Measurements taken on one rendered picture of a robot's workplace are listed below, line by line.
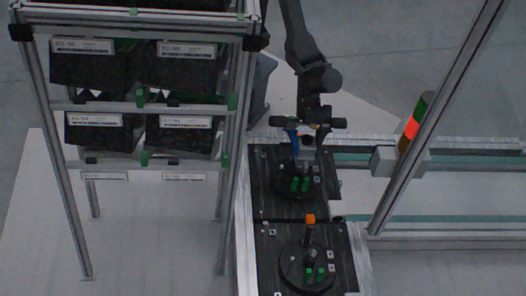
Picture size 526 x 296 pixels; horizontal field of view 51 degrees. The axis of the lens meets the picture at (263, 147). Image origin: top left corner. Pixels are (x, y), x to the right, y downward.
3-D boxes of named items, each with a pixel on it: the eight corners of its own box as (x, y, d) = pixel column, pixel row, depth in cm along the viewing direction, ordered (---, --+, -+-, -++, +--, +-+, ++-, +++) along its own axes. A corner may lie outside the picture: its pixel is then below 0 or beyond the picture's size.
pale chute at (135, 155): (114, 141, 147) (117, 124, 147) (163, 149, 148) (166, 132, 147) (81, 152, 119) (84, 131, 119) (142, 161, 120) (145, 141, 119)
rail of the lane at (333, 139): (227, 152, 166) (229, 128, 157) (502, 157, 178) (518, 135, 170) (227, 167, 162) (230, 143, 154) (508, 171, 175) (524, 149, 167)
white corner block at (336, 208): (324, 207, 146) (327, 199, 143) (341, 207, 147) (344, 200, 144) (327, 223, 144) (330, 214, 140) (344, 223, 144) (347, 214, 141)
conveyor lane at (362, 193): (244, 168, 163) (247, 147, 155) (509, 172, 175) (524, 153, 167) (250, 256, 145) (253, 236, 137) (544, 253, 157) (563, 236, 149)
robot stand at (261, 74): (232, 88, 183) (238, 41, 168) (270, 107, 180) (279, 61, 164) (207, 113, 175) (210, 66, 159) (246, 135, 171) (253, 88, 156)
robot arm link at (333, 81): (283, 52, 133) (309, 48, 122) (311, 44, 136) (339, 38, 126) (295, 98, 135) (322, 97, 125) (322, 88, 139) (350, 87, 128)
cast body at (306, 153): (292, 146, 142) (297, 128, 136) (309, 146, 142) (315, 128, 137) (296, 172, 137) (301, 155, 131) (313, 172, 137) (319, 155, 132)
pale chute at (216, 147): (171, 142, 149) (174, 126, 149) (220, 149, 150) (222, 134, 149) (153, 153, 121) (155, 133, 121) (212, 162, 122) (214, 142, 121)
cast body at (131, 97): (131, 97, 130) (133, 68, 127) (150, 99, 130) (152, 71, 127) (122, 110, 123) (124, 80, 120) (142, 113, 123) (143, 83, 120)
